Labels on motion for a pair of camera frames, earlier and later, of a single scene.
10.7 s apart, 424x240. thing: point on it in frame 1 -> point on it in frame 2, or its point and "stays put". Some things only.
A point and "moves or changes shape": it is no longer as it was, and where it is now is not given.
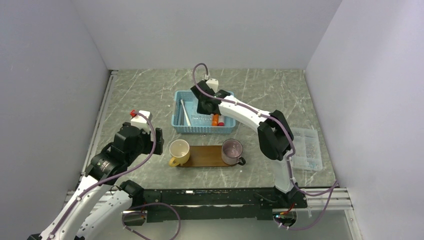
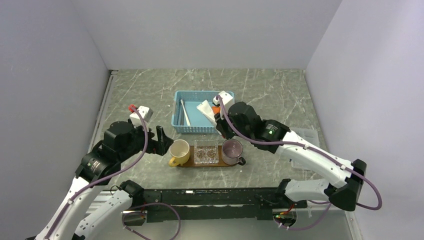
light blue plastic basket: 186,119 stays put
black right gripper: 201,110 -> 221,126
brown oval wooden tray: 205,156 moves or changes shape
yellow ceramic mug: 179,150 stays put
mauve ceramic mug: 231,151 stays put
